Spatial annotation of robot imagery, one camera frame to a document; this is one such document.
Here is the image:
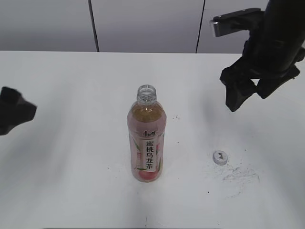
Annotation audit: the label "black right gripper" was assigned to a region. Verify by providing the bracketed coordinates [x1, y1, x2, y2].
[220, 57, 300, 112]

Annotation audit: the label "white bottle cap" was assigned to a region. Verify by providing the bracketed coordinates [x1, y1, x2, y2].
[213, 150, 228, 166]

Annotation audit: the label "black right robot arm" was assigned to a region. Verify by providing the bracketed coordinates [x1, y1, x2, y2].
[211, 0, 305, 112]

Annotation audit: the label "oolong tea plastic bottle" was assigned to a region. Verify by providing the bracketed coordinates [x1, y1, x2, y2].
[127, 84, 167, 182]

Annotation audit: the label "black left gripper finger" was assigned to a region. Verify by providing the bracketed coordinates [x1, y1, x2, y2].
[0, 86, 37, 135]

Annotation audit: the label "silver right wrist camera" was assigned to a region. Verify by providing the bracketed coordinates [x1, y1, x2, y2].
[210, 8, 264, 37]

